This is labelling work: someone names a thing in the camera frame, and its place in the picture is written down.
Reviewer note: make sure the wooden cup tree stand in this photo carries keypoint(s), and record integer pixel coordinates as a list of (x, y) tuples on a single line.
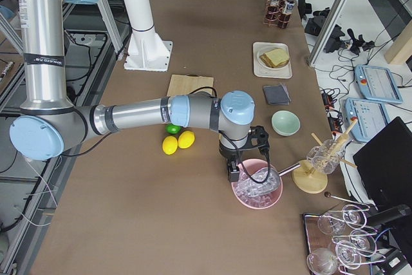
[(307, 178)]

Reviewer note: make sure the green bowl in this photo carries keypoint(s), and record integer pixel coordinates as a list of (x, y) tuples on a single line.
[(285, 123)]

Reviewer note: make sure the tea bottle back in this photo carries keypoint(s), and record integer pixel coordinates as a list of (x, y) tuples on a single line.
[(274, 3)]

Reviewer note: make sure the copper wire bottle rack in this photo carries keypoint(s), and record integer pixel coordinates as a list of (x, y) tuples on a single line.
[(272, 15)]

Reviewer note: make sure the metal ice scoop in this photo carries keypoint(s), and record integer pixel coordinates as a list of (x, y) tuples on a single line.
[(265, 181)]

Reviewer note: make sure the yellow lemon near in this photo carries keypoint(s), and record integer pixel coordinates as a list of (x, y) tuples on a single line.
[(170, 145)]

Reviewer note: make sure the plain bread slice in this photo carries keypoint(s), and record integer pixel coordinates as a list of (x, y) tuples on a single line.
[(280, 52)]

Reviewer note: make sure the bamboo cutting board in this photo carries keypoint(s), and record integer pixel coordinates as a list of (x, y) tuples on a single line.
[(184, 84)]

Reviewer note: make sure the blue teach pendant far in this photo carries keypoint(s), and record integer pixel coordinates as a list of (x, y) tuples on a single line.
[(376, 83)]

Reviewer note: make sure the blue teach pendant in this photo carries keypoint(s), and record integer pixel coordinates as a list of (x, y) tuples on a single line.
[(371, 117), (376, 83)]

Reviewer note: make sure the tea bottle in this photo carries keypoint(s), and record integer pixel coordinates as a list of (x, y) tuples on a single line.
[(286, 13), (274, 3)]

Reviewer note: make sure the wine glass rack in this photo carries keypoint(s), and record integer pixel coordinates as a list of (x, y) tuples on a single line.
[(340, 241)]

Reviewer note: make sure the pink ice bowl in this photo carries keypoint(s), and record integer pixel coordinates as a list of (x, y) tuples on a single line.
[(259, 202)]

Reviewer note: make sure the tea bottle front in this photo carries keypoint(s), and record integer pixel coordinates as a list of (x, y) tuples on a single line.
[(286, 13)]

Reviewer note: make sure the cream rabbit tray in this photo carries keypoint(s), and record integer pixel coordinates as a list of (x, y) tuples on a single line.
[(261, 71)]

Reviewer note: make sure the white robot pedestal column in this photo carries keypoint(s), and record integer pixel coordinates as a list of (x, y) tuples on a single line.
[(146, 51)]

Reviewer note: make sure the yellow lemon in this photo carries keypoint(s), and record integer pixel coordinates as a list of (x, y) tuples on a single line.
[(186, 139), (170, 145)]

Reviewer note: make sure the grey folded cloth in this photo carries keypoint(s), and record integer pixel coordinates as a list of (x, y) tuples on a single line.
[(276, 95)]

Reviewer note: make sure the black monitor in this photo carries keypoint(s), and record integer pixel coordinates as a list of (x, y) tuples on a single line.
[(384, 165)]

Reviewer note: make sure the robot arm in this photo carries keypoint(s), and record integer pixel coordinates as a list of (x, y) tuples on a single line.
[(54, 119)]

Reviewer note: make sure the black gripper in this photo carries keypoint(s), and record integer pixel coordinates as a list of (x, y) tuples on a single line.
[(227, 153)]

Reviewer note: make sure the green lime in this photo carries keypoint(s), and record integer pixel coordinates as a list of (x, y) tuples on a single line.
[(172, 129)]

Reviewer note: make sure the yellow lemon far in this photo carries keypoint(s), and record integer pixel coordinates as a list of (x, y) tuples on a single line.
[(186, 139)]

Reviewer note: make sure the bread slice under egg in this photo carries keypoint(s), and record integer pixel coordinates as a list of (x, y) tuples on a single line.
[(272, 61)]

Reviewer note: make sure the white round plate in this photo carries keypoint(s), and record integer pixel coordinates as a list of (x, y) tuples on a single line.
[(262, 51)]

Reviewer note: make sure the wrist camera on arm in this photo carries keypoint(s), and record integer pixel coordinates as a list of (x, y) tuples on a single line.
[(257, 138)]

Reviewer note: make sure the blue teach pendant near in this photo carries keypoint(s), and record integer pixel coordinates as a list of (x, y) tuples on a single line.
[(371, 117)]

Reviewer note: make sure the aluminium frame post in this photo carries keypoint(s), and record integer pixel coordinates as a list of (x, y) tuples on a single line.
[(326, 31)]

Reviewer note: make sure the glass mug on stand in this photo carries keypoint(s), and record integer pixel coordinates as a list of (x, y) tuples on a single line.
[(326, 157)]

